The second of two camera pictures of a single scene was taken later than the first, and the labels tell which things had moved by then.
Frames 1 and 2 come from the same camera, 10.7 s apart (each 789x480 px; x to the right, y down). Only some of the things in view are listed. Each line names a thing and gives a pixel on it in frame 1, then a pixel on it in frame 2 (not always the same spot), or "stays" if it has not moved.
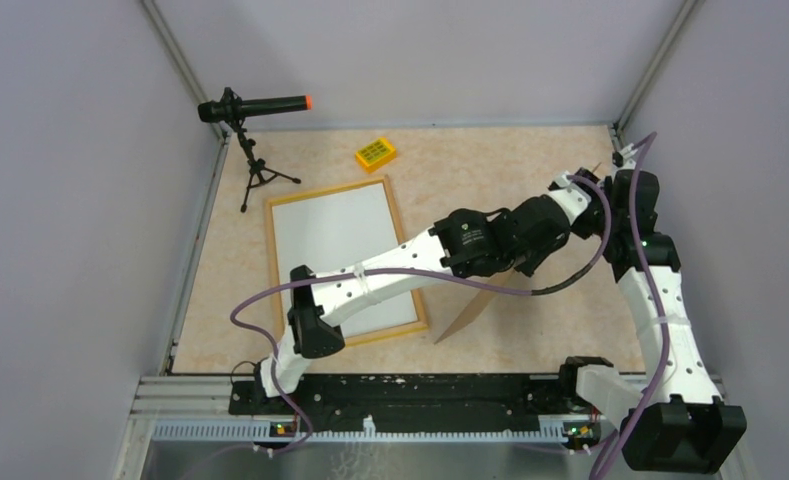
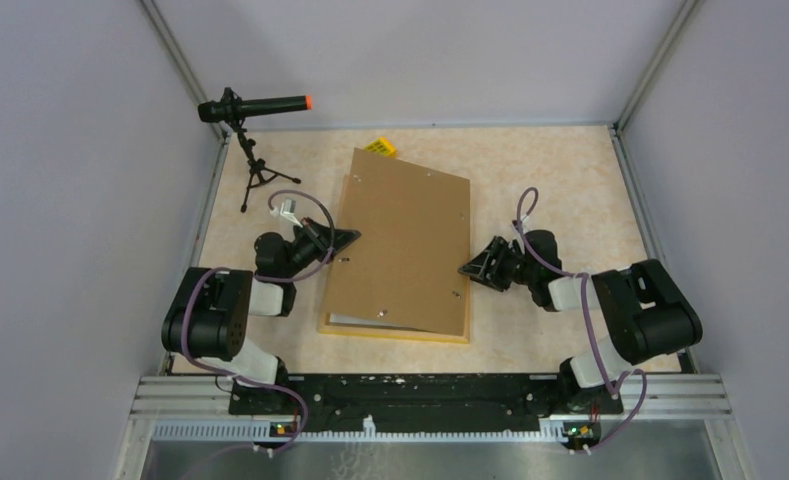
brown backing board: (483, 302) to (409, 265)
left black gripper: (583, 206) to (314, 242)
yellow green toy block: (375, 154) stays
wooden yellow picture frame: (421, 323) to (339, 326)
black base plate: (409, 402) stays
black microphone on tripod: (233, 109) stays
